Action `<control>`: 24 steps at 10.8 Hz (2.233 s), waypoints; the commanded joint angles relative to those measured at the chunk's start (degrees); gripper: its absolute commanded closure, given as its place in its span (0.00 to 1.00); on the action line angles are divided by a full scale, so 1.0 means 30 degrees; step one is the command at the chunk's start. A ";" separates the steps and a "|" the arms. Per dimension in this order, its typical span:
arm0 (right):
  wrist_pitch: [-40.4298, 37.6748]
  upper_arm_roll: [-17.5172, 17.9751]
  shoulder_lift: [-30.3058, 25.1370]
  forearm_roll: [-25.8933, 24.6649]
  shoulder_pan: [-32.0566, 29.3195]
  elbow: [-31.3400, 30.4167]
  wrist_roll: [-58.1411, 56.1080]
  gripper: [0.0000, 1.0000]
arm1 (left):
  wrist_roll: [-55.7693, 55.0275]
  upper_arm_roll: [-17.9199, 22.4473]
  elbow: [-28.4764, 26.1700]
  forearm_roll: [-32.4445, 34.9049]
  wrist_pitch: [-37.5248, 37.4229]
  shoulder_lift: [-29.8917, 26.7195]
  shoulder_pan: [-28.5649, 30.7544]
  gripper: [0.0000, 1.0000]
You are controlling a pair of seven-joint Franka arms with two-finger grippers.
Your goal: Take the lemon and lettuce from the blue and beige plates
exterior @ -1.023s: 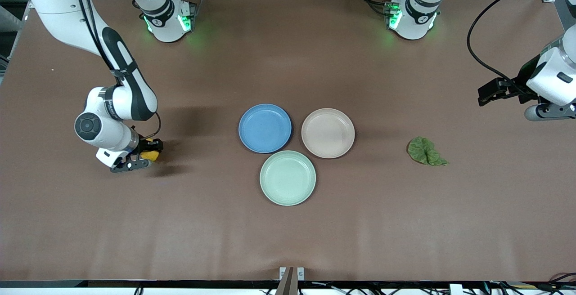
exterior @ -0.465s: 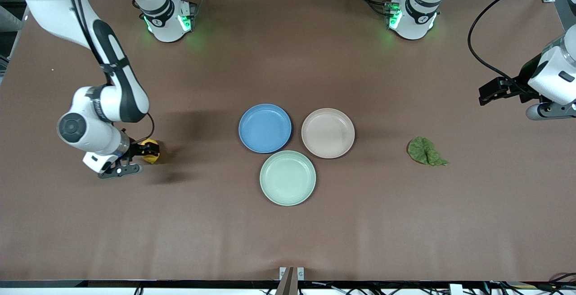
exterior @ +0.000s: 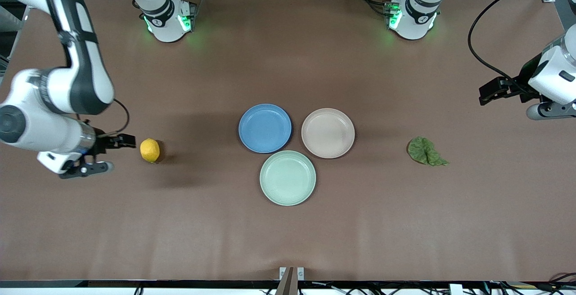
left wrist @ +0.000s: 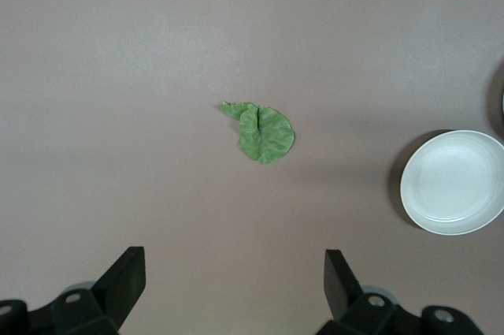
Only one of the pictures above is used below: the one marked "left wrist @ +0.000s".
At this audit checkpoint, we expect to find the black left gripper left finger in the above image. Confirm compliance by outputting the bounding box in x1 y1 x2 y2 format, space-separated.
50 246 147 335

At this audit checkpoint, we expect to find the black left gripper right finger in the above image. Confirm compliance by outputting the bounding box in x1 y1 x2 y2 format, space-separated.
317 248 398 335

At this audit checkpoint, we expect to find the green lettuce leaf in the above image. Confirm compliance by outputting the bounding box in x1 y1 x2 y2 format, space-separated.
218 100 297 166

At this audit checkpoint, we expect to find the beige plate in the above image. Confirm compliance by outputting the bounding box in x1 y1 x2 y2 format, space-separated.
400 129 504 236

